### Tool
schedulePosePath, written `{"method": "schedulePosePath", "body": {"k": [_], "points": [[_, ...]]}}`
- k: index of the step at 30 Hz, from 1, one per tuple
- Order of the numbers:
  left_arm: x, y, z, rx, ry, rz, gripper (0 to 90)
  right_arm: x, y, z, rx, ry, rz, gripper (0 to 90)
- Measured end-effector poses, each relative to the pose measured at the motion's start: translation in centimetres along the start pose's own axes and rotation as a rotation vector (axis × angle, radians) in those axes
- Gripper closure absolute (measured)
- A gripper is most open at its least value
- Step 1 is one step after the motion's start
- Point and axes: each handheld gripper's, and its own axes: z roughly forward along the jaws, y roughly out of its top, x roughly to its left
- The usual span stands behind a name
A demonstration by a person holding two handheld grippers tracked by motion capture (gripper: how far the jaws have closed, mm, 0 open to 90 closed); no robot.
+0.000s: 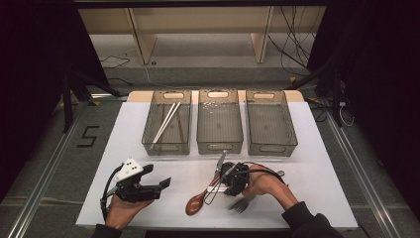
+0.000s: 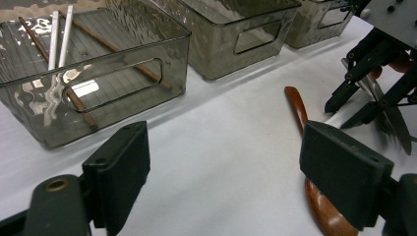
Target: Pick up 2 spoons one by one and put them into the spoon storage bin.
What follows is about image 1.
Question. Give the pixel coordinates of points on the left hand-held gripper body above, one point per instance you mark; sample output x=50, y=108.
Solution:
x=135, y=193

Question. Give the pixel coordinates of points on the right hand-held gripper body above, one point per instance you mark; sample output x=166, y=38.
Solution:
x=236, y=180

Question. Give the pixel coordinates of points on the brown wooden spoon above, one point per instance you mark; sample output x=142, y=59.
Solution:
x=194, y=205

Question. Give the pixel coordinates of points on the silver fork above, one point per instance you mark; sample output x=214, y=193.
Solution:
x=239, y=206

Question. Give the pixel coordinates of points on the grey translucent plastic bin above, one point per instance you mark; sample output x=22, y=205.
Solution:
x=172, y=134
x=270, y=129
x=219, y=127

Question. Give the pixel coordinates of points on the white chopstick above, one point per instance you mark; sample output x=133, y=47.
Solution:
x=163, y=124
x=167, y=123

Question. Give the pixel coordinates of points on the person's left hand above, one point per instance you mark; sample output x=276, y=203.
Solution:
x=122, y=211

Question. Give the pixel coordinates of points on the person's right hand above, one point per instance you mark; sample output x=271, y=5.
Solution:
x=264, y=181

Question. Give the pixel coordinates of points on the wooden table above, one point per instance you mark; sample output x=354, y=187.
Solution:
x=142, y=95

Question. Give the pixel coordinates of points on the white table cover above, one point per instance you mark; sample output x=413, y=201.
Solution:
x=313, y=148

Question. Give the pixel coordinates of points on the black tripod stand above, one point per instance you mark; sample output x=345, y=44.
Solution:
x=67, y=105

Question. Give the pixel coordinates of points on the black metal stand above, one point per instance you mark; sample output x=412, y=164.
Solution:
x=336, y=99

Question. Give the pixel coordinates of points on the light wooden desk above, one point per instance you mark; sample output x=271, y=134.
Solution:
x=142, y=39

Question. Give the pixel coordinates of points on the black curtain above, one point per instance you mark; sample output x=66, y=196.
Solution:
x=33, y=82
x=379, y=82

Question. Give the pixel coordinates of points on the short aluminium floor rail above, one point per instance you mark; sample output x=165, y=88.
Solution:
x=109, y=97

